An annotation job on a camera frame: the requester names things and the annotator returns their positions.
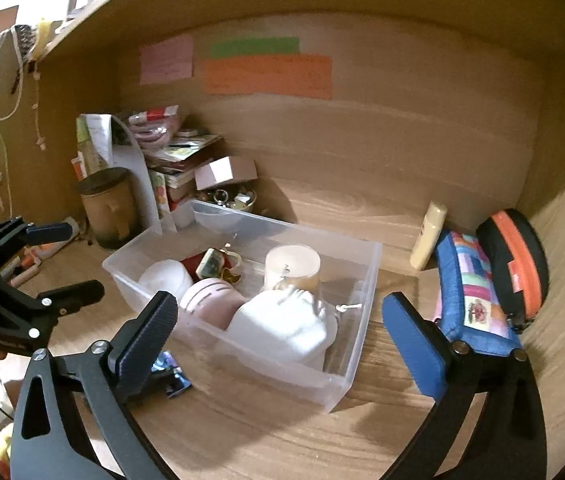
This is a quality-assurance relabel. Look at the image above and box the cream lotion bottle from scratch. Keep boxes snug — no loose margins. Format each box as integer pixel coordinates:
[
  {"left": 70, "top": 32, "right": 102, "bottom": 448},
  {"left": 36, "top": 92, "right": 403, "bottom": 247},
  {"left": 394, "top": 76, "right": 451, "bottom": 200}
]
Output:
[{"left": 409, "top": 202, "right": 447, "bottom": 271}]

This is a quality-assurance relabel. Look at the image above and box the black orange zip case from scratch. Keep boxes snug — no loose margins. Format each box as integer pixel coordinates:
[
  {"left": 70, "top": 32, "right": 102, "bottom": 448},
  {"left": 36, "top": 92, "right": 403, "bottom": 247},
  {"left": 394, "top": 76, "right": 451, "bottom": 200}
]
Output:
[{"left": 476, "top": 208, "right": 549, "bottom": 333}]

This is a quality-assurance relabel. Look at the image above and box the blue patchwork pouch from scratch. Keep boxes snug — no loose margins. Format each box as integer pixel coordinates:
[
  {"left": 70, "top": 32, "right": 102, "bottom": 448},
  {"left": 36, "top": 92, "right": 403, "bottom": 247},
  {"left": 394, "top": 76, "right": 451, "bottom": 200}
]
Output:
[{"left": 433, "top": 231, "right": 521, "bottom": 356}]

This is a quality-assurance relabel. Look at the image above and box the orange book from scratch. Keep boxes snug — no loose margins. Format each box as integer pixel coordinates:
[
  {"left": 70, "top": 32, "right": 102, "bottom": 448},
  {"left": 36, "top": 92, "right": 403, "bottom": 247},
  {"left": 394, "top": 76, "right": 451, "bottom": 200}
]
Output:
[{"left": 71, "top": 153, "right": 87, "bottom": 181}]

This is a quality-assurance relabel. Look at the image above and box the pink round lidded jar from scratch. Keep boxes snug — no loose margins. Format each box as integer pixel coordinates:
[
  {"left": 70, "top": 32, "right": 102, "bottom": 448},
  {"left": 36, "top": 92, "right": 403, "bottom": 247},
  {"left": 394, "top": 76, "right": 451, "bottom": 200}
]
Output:
[{"left": 178, "top": 278, "right": 247, "bottom": 330}]

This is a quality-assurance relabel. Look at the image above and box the orange sticky note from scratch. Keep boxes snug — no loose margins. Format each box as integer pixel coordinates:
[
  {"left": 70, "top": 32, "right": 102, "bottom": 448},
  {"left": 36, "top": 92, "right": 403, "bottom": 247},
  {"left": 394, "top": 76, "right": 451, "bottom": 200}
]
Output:
[{"left": 202, "top": 54, "right": 333, "bottom": 100}]

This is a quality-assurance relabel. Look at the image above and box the brown ceramic mug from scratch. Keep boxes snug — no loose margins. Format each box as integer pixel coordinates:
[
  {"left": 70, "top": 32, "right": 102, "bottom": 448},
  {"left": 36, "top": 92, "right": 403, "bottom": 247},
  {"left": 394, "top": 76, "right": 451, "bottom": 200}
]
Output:
[{"left": 77, "top": 167, "right": 141, "bottom": 249}]

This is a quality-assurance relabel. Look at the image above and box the white cloth drawstring bag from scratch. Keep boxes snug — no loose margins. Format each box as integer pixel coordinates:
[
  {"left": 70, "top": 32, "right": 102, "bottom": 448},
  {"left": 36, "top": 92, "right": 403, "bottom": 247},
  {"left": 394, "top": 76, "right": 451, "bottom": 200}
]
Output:
[{"left": 226, "top": 285, "right": 362, "bottom": 370}]

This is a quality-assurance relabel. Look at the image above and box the blue foil packet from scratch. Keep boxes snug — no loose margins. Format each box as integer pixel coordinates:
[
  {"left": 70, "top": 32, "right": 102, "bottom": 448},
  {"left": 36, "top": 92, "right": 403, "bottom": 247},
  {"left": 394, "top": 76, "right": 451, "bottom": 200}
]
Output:
[{"left": 150, "top": 351, "right": 192, "bottom": 399}]

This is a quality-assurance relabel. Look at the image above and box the pink sticky note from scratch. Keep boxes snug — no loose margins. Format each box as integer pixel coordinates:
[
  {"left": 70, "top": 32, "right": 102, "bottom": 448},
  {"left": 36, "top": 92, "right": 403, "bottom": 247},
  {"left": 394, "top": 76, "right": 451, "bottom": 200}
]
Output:
[{"left": 139, "top": 35, "right": 194, "bottom": 86}]

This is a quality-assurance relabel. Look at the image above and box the red velvet drawstring pouch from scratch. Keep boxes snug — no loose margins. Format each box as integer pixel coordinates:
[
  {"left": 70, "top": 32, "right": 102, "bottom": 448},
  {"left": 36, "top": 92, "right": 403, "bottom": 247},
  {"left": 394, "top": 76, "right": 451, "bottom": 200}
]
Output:
[{"left": 182, "top": 249, "right": 217, "bottom": 283}]

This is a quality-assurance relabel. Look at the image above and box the orange green snack packet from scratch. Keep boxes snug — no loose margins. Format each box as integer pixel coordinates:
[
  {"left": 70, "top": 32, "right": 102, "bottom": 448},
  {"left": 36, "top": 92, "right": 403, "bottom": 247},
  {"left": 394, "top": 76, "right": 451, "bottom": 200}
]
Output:
[{"left": 0, "top": 217, "right": 80, "bottom": 280}]

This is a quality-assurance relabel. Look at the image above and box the fruit print card box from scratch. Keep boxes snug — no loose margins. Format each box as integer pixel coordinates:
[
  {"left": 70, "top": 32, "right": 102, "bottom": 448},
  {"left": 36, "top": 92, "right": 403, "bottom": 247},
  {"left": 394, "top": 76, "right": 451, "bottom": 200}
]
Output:
[{"left": 148, "top": 170, "right": 171, "bottom": 219}]

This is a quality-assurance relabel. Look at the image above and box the white hanging cord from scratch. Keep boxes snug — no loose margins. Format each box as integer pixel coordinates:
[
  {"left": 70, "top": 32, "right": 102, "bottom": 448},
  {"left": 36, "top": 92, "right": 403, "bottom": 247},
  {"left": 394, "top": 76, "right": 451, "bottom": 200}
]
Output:
[{"left": 0, "top": 24, "right": 49, "bottom": 221}]

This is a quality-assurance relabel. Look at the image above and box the pink coiled cable pack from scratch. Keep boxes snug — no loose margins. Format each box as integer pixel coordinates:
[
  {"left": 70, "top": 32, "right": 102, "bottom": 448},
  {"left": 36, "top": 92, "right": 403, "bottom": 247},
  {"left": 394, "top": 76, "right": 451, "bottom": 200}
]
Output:
[{"left": 126, "top": 105, "right": 182, "bottom": 148}]

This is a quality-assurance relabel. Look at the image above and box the white frosted candle jar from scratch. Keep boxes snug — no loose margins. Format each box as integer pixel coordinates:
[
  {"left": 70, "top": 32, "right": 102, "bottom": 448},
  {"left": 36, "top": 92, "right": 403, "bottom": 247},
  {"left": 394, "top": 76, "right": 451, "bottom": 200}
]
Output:
[{"left": 264, "top": 244, "right": 322, "bottom": 292}]

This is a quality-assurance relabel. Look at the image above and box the small white cardboard box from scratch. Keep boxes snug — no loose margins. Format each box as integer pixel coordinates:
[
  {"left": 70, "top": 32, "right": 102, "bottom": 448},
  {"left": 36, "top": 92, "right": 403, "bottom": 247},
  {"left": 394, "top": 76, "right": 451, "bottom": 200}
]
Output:
[{"left": 194, "top": 155, "right": 258, "bottom": 191}]

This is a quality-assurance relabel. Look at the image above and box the stack of small booklets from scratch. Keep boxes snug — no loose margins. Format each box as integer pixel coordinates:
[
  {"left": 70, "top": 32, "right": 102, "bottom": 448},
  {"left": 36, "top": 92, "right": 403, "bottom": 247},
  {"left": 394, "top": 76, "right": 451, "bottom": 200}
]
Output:
[{"left": 141, "top": 133, "right": 223, "bottom": 188}]

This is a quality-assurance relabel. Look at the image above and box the clear plastic storage bin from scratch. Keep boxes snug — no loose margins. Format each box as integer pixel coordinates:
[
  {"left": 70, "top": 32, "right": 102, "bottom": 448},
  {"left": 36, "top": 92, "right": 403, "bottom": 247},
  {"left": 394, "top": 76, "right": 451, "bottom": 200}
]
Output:
[{"left": 102, "top": 200, "right": 381, "bottom": 412}]

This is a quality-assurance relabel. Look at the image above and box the glass bowl of trinkets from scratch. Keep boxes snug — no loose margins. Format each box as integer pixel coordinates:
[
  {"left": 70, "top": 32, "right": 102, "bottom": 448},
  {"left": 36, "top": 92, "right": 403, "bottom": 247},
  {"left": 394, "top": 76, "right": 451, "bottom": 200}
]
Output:
[{"left": 197, "top": 185, "right": 258, "bottom": 212}]

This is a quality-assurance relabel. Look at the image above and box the green sticky note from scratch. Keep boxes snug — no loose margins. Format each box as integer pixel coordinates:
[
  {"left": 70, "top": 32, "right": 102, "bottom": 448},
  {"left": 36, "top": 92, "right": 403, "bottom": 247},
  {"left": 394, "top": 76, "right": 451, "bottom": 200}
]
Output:
[{"left": 208, "top": 37, "right": 300, "bottom": 60}]

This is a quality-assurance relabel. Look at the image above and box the white paper booklet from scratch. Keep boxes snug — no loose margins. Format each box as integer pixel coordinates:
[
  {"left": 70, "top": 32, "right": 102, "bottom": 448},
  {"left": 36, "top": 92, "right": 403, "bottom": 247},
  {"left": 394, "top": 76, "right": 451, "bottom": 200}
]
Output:
[{"left": 76, "top": 114, "right": 162, "bottom": 233}]

